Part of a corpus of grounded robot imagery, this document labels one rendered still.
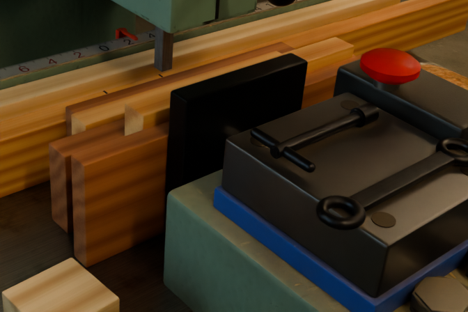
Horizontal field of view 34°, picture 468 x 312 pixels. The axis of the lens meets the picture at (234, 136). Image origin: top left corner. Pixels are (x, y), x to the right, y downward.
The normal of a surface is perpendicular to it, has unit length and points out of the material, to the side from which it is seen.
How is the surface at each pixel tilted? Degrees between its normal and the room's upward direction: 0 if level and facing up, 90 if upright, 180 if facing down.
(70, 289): 0
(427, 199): 0
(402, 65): 9
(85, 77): 0
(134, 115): 90
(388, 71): 39
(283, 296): 90
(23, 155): 90
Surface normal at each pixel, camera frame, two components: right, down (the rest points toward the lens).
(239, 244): -0.21, -0.68
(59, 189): -0.75, 0.29
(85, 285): 0.08, -0.85
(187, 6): 0.66, 0.43
